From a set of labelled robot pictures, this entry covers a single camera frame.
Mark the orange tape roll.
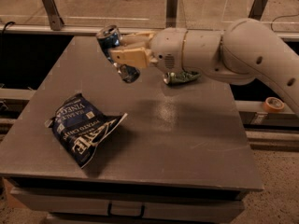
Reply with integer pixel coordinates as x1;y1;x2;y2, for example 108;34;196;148
263;97;285;113

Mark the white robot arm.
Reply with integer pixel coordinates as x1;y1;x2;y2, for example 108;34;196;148
108;19;299;115

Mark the blue potato chips bag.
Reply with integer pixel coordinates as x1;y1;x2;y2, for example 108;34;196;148
45;93;127;168

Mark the grey drawer with black handle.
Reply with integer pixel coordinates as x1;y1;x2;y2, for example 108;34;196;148
10;188;244;224

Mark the grey metal bracket middle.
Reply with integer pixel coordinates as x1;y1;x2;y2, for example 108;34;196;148
165;0;178;27

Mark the black cable left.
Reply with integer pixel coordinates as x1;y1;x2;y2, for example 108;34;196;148
0;21;17;67

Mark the crushed green soda can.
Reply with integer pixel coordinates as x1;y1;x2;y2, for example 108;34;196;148
164;71;201;85

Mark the grey cable on floor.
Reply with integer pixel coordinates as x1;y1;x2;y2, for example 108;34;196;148
270;14;299;32

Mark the grey metal bracket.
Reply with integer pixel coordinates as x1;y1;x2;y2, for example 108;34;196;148
165;0;178;27
249;0;268;21
42;0;64;31

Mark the grey metal bracket left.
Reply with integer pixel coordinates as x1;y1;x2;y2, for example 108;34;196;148
42;0;64;31

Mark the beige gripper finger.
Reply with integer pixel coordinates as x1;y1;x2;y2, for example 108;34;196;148
109;48;158;68
121;31;155;47

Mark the grey metal bracket right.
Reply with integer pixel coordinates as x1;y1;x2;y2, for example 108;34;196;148
249;0;268;21

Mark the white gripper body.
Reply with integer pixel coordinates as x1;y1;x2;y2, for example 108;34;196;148
150;28;187;74

